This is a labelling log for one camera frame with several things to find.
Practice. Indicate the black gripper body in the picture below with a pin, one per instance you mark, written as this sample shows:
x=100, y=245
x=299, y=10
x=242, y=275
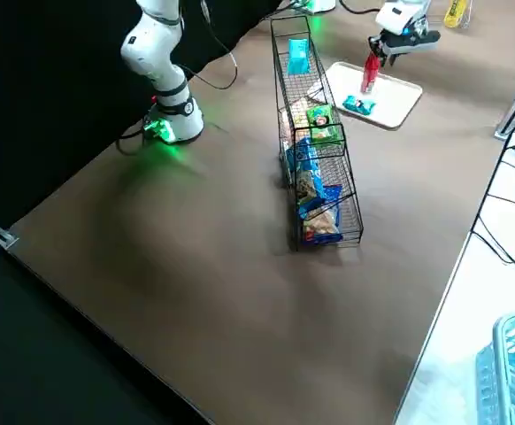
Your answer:
x=412, y=40

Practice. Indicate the red cola bottle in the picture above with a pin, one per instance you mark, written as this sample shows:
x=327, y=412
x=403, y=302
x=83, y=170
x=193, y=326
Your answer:
x=369, y=75

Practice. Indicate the white rectangular tray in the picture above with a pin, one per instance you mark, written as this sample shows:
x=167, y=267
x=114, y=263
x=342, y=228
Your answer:
x=394, y=104

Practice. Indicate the teal chips packet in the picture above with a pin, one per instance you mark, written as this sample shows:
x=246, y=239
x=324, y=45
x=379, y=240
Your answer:
x=298, y=55
x=359, y=105

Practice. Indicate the green chips packet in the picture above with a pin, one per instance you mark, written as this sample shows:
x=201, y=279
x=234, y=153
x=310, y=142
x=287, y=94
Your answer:
x=324, y=126

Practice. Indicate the yellow label tea bottle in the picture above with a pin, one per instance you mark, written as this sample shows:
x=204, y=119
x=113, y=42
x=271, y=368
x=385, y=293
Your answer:
x=456, y=13

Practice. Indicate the white printed snack box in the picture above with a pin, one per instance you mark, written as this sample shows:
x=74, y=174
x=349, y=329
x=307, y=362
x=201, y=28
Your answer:
x=316, y=90

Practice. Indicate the pink snack box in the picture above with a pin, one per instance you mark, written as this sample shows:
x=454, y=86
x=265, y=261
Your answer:
x=297, y=115

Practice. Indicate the light blue snack packet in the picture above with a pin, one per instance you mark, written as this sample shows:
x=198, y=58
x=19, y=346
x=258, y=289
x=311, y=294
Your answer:
x=304, y=155

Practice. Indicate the dark blue dumpling packet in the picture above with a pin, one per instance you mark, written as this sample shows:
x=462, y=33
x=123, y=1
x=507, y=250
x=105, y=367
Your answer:
x=324, y=226

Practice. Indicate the light blue plastic basket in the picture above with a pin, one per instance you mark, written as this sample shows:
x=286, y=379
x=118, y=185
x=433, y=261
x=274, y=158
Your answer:
x=514, y=367

